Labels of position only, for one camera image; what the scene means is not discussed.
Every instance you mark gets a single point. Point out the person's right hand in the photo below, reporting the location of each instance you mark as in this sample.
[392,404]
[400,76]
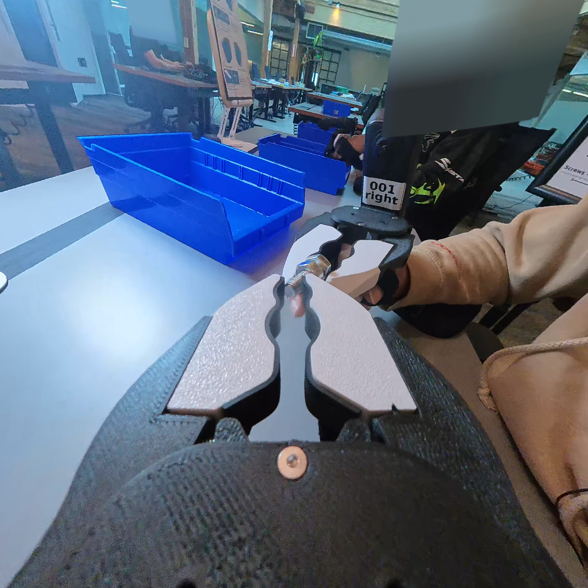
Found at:
[373,297]

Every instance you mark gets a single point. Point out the silver hex nut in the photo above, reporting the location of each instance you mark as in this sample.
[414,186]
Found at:
[312,266]

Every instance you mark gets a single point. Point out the framed marker poster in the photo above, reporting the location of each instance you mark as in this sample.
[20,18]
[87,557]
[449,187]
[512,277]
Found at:
[574,170]

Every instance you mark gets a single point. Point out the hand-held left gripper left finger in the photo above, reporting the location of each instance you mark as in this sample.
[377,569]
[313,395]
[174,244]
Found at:
[225,353]

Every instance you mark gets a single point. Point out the white instruction sign stand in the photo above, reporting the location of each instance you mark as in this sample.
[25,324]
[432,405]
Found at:
[2,281]

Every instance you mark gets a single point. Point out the wooden desk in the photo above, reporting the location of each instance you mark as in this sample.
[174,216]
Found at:
[303,109]
[46,73]
[174,80]

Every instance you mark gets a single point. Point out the blue plastic bin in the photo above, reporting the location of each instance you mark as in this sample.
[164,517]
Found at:
[298,165]
[160,197]
[312,133]
[335,109]

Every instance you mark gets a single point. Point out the person's right forearm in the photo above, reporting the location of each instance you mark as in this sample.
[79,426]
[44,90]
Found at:
[482,266]

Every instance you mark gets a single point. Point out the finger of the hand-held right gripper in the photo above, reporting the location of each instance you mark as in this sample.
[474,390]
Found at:
[363,266]
[307,246]

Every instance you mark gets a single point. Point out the long threaded silver bolt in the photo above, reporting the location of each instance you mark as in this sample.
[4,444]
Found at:
[294,285]

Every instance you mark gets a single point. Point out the row of wooden desks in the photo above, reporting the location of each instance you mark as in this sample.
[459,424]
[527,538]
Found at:
[275,85]

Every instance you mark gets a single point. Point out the cardboard instruction board stand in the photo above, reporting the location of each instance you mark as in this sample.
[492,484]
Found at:
[229,55]

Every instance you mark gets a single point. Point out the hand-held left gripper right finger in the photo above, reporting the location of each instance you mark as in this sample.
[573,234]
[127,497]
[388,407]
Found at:
[363,358]

